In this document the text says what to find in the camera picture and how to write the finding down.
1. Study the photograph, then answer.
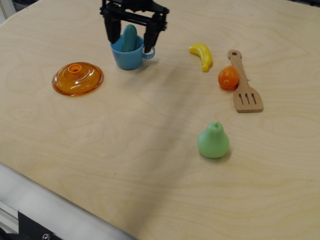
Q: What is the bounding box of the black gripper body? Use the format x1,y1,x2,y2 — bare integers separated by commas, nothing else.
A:
100,0,170,32

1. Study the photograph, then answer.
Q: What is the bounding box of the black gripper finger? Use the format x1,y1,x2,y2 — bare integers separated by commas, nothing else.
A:
104,16,121,44
144,23,159,54

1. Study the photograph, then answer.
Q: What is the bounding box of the dark green toy cucumber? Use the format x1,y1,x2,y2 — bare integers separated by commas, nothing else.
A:
121,24,138,53

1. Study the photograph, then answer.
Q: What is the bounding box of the blue plastic cup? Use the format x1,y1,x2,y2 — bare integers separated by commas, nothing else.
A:
110,35,156,70

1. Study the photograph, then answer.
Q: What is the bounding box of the yellow toy banana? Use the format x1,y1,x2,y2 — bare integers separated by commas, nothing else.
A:
188,43,213,72

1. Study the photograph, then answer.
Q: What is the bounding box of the orange transparent pot lid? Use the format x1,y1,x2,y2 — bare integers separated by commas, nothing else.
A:
52,62,104,97

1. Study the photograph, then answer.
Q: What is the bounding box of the orange toy fruit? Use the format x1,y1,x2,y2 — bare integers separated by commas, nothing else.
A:
218,65,239,90

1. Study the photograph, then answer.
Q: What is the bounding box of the wooden slotted spatula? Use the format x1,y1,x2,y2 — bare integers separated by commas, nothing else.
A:
227,50,264,113

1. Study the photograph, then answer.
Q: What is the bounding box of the green toy pear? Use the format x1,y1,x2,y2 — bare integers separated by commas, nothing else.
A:
197,121,230,159

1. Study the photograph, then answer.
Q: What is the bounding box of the black bracket with screw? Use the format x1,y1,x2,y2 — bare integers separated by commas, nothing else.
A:
18,211,62,240

